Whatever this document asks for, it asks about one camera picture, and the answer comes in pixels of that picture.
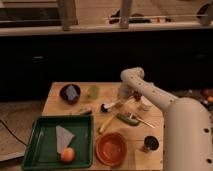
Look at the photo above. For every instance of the grey folded cloth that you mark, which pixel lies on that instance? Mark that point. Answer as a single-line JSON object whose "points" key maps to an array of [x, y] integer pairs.
{"points": [[63, 137]]}

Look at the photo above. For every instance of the dark brown bowl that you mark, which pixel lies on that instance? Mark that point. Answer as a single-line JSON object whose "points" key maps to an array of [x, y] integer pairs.
{"points": [[64, 96]]}

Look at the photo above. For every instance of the blue sponge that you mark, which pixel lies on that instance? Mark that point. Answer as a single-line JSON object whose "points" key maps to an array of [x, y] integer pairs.
{"points": [[71, 93]]}

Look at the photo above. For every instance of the brown grapes bunch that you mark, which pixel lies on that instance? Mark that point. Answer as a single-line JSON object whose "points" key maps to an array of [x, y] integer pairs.
{"points": [[137, 96]]}

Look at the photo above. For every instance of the green translucent cup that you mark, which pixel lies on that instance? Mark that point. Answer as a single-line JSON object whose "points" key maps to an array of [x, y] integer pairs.
{"points": [[93, 92]]}

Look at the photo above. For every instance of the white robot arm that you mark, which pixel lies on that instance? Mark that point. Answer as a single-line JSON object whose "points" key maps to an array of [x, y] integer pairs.
{"points": [[187, 144]]}

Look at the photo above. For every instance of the yellow banana toy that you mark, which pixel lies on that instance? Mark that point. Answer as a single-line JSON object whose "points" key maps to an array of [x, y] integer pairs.
{"points": [[105, 124]]}

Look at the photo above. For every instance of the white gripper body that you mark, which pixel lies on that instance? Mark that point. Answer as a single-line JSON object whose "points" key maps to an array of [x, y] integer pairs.
{"points": [[125, 93]]}

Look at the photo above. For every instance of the green cucumber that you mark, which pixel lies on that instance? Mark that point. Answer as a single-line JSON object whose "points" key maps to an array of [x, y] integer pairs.
{"points": [[127, 120]]}

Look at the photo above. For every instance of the white dish brush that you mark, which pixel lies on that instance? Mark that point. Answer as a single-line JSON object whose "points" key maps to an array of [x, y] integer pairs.
{"points": [[107, 107]]}

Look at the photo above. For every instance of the orange peach fruit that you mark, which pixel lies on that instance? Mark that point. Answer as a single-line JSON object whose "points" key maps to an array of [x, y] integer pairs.
{"points": [[67, 155]]}

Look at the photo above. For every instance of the white paper cup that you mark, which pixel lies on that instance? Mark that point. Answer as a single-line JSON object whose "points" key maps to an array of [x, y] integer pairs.
{"points": [[145, 104]]}

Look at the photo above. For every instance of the small wooden block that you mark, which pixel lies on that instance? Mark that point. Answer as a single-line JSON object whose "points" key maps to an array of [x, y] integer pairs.
{"points": [[84, 111]]}

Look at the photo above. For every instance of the green plastic tray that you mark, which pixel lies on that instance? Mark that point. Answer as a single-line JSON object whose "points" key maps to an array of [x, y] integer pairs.
{"points": [[50, 135]]}

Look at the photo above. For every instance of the dark metal cup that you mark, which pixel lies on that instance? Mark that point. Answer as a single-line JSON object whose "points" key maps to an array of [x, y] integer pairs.
{"points": [[151, 143]]}

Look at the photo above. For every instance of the red bowl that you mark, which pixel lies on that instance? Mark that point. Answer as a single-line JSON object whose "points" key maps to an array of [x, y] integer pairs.
{"points": [[111, 149]]}

